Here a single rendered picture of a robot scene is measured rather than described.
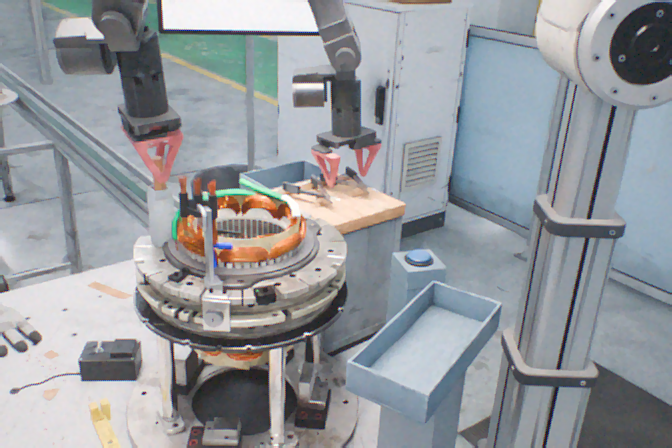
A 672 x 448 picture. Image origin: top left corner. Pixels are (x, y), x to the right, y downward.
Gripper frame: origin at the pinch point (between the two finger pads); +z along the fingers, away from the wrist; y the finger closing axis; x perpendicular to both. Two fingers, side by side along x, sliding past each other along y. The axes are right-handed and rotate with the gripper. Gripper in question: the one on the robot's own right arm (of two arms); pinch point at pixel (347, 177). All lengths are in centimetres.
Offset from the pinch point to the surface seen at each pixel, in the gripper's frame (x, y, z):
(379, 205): 9.6, 0.3, 2.8
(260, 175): -18.6, 8.3, 2.7
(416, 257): 25.9, 6.9, 5.0
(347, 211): 8.4, 7.1, 2.4
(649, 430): 23, -112, 115
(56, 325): -30, 52, 27
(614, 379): 1, -128, 115
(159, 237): 8.1, 43.5, -4.3
